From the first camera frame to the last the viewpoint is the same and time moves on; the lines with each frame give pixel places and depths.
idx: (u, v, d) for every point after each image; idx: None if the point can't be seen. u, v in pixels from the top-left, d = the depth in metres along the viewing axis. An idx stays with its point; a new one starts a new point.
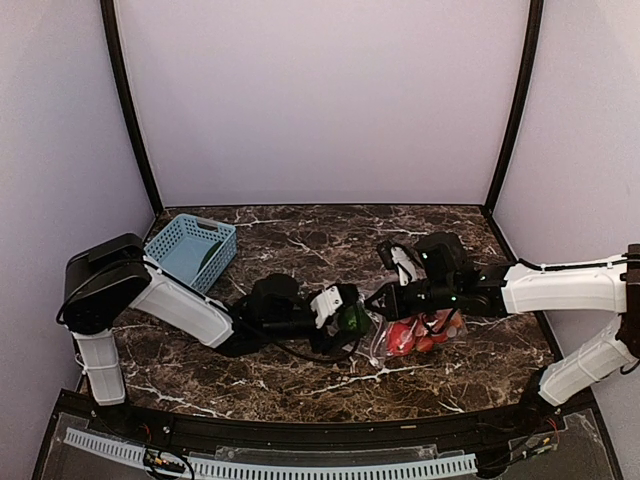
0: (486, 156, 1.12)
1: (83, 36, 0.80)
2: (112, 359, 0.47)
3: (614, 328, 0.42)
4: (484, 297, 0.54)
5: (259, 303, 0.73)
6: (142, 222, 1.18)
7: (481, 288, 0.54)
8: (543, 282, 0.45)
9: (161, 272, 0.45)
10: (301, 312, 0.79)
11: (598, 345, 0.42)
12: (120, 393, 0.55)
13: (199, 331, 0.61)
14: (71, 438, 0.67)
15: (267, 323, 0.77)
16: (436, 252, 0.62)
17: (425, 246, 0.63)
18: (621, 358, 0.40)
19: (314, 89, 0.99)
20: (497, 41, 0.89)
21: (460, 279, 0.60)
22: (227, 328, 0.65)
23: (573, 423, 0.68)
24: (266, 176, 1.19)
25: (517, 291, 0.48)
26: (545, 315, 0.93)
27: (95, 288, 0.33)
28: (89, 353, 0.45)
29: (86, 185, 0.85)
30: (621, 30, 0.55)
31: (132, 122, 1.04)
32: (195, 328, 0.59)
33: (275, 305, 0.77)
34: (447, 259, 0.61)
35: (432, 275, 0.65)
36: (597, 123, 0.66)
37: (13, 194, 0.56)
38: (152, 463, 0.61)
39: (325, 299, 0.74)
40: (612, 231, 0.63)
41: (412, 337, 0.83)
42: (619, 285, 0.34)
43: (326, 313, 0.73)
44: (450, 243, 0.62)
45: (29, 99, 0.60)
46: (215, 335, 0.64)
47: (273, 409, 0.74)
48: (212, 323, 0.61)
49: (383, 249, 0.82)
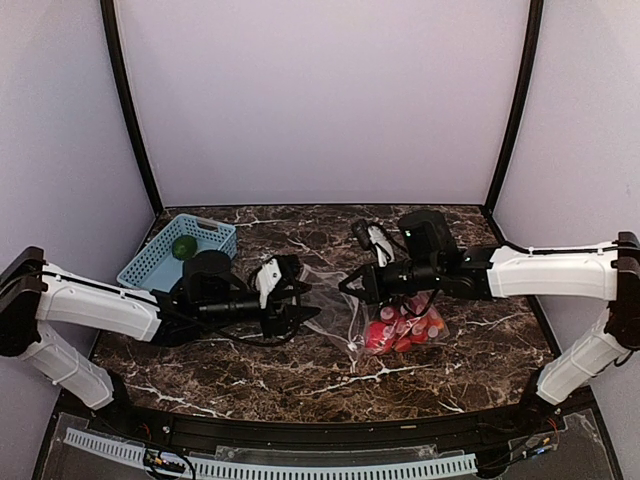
0: (487, 155, 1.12)
1: (84, 38, 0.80)
2: (70, 362, 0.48)
3: (602, 321, 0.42)
4: (468, 279, 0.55)
5: (191, 286, 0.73)
6: (140, 222, 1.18)
7: (465, 270, 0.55)
8: (532, 264, 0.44)
9: (61, 279, 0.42)
10: (241, 292, 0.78)
11: (589, 339, 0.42)
12: (97, 388, 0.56)
13: (124, 327, 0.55)
14: (71, 438, 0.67)
15: (205, 305, 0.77)
16: (420, 231, 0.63)
17: (411, 223, 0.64)
18: (615, 349, 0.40)
19: (315, 89, 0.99)
20: (496, 44, 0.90)
21: (444, 259, 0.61)
22: (153, 318, 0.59)
23: (572, 423, 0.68)
24: (266, 177, 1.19)
25: (502, 274, 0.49)
26: (545, 315, 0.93)
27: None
28: (47, 367, 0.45)
29: (86, 184, 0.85)
30: (622, 31, 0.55)
31: (132, 123, 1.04)
32: (119, 325, 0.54)
33: (208, 285, 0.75)
34: (431, 238, 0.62)
35: (417, 254, 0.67)
36: (597, 121, 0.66)
37: (12, 196, 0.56)
38: (151, 464, 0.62)
39: (265, 274, 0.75)
40: (613, 230, 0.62)
41: (393, 335, 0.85)
42: (609, 272, 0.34)
43: (267, 289, 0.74)
44: (436, 221, 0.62)
45: (27, 98, 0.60)
46: (142, 326, 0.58)
47: (273, 408, 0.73)
48: (134, 315, 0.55)
49: (359, 228, 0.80)
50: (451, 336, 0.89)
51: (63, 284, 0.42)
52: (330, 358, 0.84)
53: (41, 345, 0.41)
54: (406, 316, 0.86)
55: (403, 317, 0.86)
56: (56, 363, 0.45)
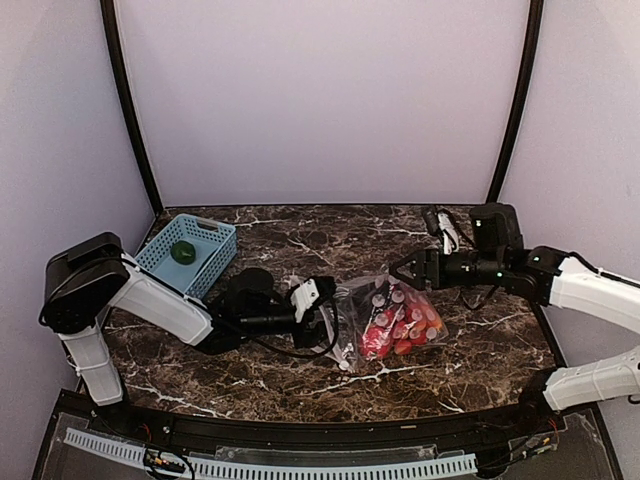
0: (487, 155, 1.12)
1: (83, 38, 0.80)
2: (103, 356, 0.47)
3: (637, 355, 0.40)
4: (533, 277, 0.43)
5: (238, 299, 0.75)
6: (140, 222, 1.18)
7: (530, 267, 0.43)
8: (595, 287, 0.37)
9: (140, 270, 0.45)
10: (279, 306, 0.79)
11: (617, 367, 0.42)
12: (110, 388, 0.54)
13: (178, 328, 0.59)
14: (71, 438, 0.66)
15: (246, 318, 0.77)
16: (490, 222, 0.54)
17: (479, 212, 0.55)
18: (634, 385, 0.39)
19: (314, 91, 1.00)
20: (496, 44, 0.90)
21: (510, 255, 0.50)
22: (206, 325, 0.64)
23: (572, 423, 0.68)
24: (265, 177, 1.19)
25: (561, 287, 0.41)
26: (544, 315, 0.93)
27: (75, 285, 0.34)
28: (80, 353, 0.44)
29: (85, 184, 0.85)
30: (622, 31, 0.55)
31: (132, 123, 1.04)
32: (175, 326, 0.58)
33: (252, 300, 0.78)
34: (502, 232, 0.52)
35: (482, 249, 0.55)
36: (598, 121, 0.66)
37: (11, 194, 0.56)
38: (152, 463, 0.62)
39: (303, 293, 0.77)
40: (613, 230, 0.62)
41: (387, 341, 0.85)
42: None
43: (304, 306, 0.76)
44: (509, 214, 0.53)
45: (27, 99, 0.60)
46: (194, 331, 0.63)
47: (273, 409, 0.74)
48: (190, 319, 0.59)
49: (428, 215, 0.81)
50: (450, 336, 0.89)
51: (140, 277, 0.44)
52: (329, 358, 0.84)
53: (93, 331, 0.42)
54: (405, 321, 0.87)
55: (401, 323, 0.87)
56: (94, 351, 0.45)
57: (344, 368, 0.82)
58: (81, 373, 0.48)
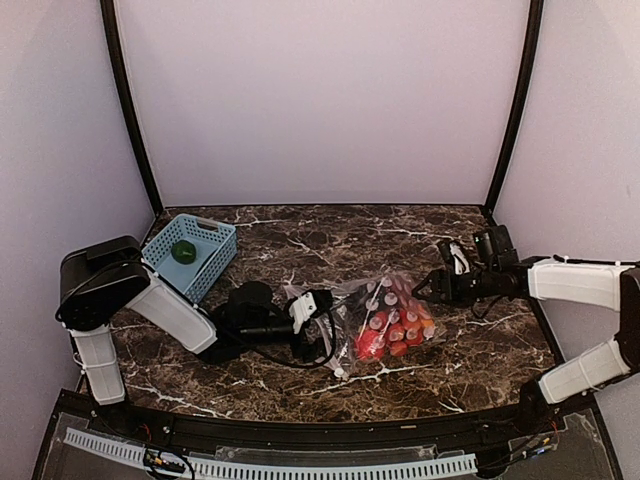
0: (487, 155, 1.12)
1: (84, 38, 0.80)
2: (110, 356, 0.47)
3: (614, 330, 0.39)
4: (515, 279, 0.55)
5: (236, 310, 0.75)
6: (141, 222, 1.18)
7: (516, 268, 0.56)
8: (564, 269, 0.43)
9: (158, 275, 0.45)
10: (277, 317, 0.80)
11: (596, 347, 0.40)
12: (112, 389, 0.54)
13: (182, 334, 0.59)
14: (71, 438, 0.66)
15: (244, 328, 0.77)
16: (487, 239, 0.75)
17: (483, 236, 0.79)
18: (614, 365, 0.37)
19: (314, 92, 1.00)
20: (497, 44, 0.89)
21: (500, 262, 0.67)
22: (211, 336, 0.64)
23: (573, 423, 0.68)
24: (265, 177, 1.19)
25: (539, 274, 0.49)
26: (545, 315, 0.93)
27: (96, 284, 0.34)
28: (87, 352, 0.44)
29: (85, 184, 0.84)
30: (623, 31, 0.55)
31: (132, 122, 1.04)
32: (179, 332, 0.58)
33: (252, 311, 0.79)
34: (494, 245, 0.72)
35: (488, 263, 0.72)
36: (598, 121, 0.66)
37: (11, 196, 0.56)
38: (152, 463, 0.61)
39: (301, 304, 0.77)
40: (613, 230, 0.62)
41: (381, 344, 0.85)
42: (611, 277, 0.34)
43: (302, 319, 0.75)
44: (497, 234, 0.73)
45: (27, 99, 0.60)
46: (198, 339, 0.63)
47: (273, 409, 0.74)
48: (195, 327, 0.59)
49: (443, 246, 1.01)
50: (451, 336, 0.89)
51: (158, 283, 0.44)
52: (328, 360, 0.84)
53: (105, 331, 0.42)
54: (400, 322, 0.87)
55: (397, 324, 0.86)
56: (100, 351, 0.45)
57: (338, 377, 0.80)
58: (86, 372, 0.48)
